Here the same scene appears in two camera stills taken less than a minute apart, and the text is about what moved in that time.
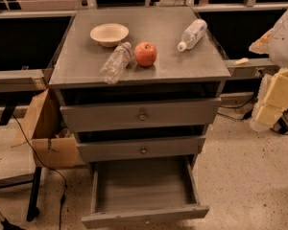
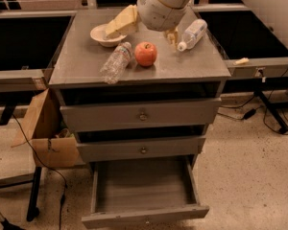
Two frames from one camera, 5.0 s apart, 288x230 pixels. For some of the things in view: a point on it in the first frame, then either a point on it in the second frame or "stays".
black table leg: (34, 202) stays
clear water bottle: (113, 67) stays
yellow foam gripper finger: (262, 45) -> (172, 37)
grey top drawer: (140, 114) stays
